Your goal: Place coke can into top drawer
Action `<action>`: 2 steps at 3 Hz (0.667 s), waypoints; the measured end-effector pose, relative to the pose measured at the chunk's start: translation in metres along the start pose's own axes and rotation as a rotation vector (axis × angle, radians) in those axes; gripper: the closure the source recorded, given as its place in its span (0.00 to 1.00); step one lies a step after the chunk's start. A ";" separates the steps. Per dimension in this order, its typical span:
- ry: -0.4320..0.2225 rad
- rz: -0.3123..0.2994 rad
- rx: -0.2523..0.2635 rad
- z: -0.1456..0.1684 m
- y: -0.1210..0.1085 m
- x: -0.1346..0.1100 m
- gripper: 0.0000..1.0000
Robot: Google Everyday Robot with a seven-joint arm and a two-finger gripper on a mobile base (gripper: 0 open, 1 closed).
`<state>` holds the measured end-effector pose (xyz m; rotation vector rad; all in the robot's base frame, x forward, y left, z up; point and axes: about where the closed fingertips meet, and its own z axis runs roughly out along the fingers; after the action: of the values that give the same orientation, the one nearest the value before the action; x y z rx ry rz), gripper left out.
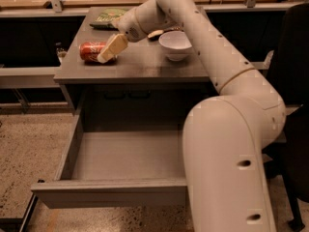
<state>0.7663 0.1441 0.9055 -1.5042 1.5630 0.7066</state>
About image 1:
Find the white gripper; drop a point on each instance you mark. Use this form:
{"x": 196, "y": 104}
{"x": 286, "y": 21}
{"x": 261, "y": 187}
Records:
{"x": 127, "y": 27}

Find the red coke can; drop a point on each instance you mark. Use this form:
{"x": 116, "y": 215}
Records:
{"x": 89, "y": 51}

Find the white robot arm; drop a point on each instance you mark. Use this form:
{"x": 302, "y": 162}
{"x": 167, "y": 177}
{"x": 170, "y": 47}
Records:
{"x": 223, "y": 136}

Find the grey drawer cabinet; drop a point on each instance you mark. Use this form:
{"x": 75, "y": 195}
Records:
{"x": 141, "y": 86}

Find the open grey top drawer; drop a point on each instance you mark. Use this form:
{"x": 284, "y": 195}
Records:
{"x": 123, "y": 152}

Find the green chip bag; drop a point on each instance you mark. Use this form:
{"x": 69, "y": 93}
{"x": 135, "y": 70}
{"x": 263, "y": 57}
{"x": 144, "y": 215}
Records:
{"x": 105, "y": 18}

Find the brown snack bag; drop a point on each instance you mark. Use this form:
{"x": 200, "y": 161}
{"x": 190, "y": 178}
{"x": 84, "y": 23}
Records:
{"x": 155, "y": 34}

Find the white bowl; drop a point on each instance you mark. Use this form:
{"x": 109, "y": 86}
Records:
{"x": 175, "y": 45}

